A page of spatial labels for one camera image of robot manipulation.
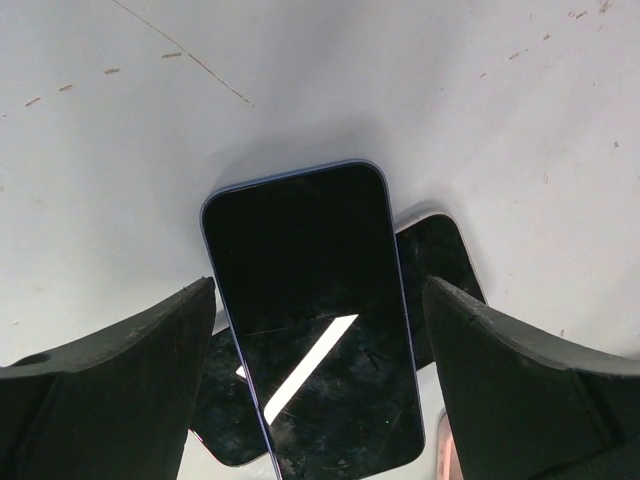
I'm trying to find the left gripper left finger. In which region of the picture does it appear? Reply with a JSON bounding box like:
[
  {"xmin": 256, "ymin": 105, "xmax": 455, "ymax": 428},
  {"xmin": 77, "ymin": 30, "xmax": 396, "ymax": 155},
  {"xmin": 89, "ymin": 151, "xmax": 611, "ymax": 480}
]
[{"xmin": 1, "ymin": 278, "xmax": 216, "ymax": 479}]

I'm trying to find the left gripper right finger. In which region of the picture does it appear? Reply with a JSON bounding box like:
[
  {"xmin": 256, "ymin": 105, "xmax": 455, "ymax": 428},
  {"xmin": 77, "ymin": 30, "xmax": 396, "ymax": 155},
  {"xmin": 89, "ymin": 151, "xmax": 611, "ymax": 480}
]
[{"xmin": 423, "ymin": 277, "xmax": 639, "ymax": 479}]

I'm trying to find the blue smartphone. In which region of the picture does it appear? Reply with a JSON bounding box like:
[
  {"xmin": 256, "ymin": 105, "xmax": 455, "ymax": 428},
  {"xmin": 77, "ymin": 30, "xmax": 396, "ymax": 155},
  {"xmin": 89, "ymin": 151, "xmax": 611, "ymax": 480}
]
[{"xmin": 201, "ymin": 159, "xmax": 425, "ymax": 479}]

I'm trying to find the black white-edged smartphone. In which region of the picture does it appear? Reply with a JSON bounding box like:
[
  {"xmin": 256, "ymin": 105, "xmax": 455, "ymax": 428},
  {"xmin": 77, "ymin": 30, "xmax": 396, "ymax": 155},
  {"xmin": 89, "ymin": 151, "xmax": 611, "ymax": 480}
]
[{"xmin": 187, "ymin": 213, "xmax": 489, "ymax": 469}]

